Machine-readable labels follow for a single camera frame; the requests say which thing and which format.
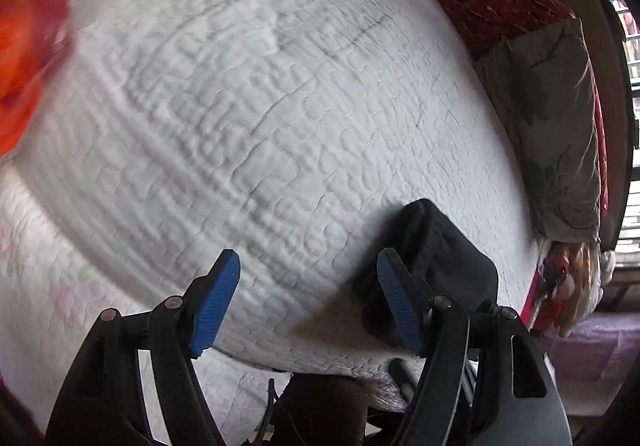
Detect person's dark trouser leg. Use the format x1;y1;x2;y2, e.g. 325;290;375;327
272;372;382;446

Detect white quilted bed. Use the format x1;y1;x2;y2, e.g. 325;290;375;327
0;0;546;433

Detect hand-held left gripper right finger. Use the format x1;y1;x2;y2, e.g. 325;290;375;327
376;247;573;446

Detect grey floral pillow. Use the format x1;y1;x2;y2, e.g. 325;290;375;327
475;18;604;245

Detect black cable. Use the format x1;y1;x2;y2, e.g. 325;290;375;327
250;378;311;446

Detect black pants with yellow patch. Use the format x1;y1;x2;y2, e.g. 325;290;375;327
350;198;500;359

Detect purple cloth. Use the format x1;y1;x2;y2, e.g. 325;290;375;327
545;313;637;393

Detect orange plastic bag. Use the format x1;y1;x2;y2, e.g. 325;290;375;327
0;0;143;157

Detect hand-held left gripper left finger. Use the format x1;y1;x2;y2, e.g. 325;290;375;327
44;249;242;446

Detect window with bars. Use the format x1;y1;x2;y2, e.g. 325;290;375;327
595;0;640;267

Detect large clear stuffed bag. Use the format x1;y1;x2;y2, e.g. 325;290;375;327
550;241;617;340

